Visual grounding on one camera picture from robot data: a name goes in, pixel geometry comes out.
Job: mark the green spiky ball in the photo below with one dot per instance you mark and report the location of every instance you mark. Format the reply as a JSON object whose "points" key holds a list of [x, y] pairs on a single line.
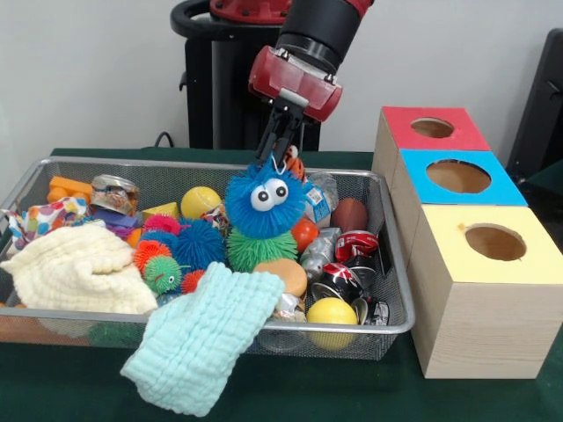
{"points": [[261, 252]]}

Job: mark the wooden box with three holes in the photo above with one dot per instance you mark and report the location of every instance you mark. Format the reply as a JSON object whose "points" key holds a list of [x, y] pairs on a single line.
{"points": [[475, 308]]}

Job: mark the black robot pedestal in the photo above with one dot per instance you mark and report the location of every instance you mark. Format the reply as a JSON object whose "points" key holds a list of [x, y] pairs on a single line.
{"points": [[220, 97]]}

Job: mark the red soda can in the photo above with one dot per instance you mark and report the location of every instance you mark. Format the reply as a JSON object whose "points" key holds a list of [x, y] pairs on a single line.
{"points": [[356, 246]]}

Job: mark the brown toy football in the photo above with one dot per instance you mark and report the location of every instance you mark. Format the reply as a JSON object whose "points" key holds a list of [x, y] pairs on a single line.
{"points": [[349, 215]]}

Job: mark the orange striped tiger plush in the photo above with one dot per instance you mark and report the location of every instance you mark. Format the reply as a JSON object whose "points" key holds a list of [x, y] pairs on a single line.
{"points": [[296, 164]]}

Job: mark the mint green cloth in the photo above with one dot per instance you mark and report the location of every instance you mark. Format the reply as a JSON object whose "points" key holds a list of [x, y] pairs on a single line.
{"points": [[202, 343]]}

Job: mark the dark green table cloth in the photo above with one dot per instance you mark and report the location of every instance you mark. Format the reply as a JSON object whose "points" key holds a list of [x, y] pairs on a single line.
{"points": [[352, 387]]}

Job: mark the clear mesh bin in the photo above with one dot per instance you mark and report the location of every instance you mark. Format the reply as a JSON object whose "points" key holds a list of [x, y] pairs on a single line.
{"points": [[396, 338]]}

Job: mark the yellow ball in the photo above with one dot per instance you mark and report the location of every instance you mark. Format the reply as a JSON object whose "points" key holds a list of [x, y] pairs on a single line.
{"points": [[201, 202], [332, 314]]}

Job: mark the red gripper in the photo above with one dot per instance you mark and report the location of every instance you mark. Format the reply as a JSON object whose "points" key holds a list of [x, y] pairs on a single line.
{"points": [[295, 83]]}

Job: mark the blue spiky ball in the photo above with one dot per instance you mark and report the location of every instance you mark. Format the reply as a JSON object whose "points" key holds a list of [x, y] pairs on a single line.
{"points": [[201, 243], [259, 215]]}

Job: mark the colourful patterned cloth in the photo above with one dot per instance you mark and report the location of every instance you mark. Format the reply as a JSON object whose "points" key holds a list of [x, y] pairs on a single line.
{"points": [[48, 215]]}

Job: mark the cream knitted cloth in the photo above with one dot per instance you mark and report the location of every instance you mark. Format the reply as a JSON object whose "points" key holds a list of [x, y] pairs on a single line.
{"points": [[75, 268]]}

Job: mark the orange foam disc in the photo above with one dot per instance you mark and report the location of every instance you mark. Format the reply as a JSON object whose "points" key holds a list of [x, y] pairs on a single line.
{"points": [[286, 277]]}

